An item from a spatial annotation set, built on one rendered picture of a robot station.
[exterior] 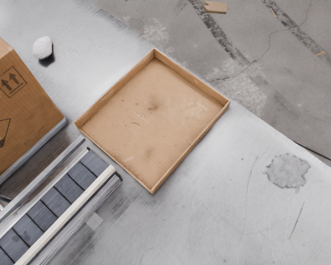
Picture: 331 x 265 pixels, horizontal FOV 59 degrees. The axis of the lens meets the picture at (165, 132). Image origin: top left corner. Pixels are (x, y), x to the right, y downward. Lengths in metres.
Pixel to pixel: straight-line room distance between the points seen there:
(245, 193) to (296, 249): 0.16
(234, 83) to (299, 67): 0.43
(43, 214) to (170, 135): 0.34
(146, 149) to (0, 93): 0.34
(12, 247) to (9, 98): 0.30
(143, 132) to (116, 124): 0.07
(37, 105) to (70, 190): 0.20
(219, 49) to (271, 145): 1.27
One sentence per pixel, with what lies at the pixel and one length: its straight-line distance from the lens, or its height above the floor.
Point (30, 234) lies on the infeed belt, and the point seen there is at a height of 0.88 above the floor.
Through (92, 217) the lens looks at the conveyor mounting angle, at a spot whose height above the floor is 0.83.
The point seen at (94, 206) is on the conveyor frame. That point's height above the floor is 0.86.
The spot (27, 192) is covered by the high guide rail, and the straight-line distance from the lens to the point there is 0.63.
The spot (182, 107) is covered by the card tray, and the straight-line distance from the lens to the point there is 0.78.
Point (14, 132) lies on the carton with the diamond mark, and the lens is 0.71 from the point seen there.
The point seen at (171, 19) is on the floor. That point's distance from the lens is 2.12.
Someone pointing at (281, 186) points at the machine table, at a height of 0.83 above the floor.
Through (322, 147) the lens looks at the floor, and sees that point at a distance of 1.83.
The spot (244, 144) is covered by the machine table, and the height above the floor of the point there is 0.83.
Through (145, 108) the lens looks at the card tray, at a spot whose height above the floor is 0.83.
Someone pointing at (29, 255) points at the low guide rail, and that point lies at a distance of 0.66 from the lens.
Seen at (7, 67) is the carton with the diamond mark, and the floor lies 1.10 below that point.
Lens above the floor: 1.52
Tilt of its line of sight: 67 degrees down
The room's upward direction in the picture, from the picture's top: 2 degrees counter-clockwise
